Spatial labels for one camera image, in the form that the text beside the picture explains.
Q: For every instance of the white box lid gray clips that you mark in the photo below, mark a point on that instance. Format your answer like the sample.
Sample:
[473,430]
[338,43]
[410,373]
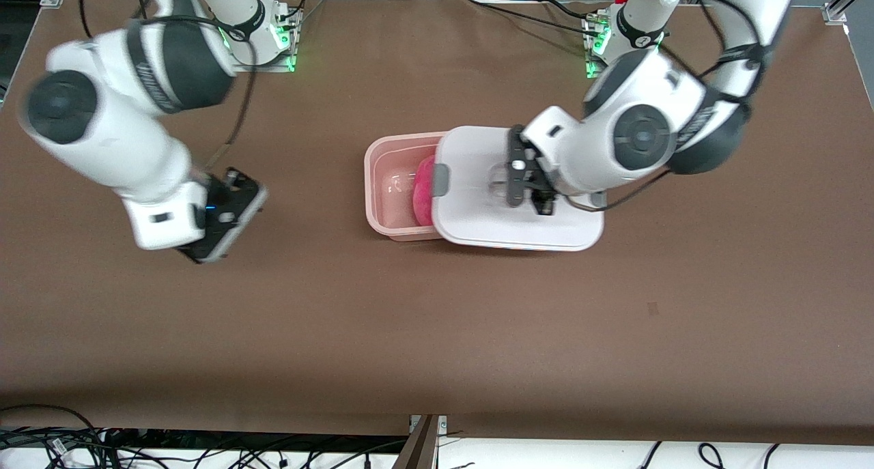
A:
[478,216]

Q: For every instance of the small metal bracket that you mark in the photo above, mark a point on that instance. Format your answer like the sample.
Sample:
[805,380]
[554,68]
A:
[442,422]

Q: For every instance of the pink round plush toy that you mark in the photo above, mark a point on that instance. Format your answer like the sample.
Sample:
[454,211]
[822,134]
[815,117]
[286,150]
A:
[423,196]

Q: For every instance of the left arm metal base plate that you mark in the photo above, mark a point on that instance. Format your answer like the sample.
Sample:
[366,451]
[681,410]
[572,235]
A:
[593,59]

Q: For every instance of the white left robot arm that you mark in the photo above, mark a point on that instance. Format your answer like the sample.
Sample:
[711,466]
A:
[642,134]

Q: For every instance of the brown wooden post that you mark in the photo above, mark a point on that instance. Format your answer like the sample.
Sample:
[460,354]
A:
[418,448]

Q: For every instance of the brown table cover sheet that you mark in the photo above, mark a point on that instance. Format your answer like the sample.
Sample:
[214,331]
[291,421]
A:
[437,332]

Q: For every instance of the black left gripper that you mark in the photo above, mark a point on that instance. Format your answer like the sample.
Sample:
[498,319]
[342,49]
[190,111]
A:
[544,197]

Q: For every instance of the pink plastic storage box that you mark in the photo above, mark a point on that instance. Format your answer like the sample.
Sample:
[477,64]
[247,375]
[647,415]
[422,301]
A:
[389,182]

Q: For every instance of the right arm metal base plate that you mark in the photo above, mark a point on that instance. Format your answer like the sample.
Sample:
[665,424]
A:
[283,65]

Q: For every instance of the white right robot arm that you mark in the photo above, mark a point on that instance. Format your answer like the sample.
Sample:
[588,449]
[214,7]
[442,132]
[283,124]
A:
[109,134]

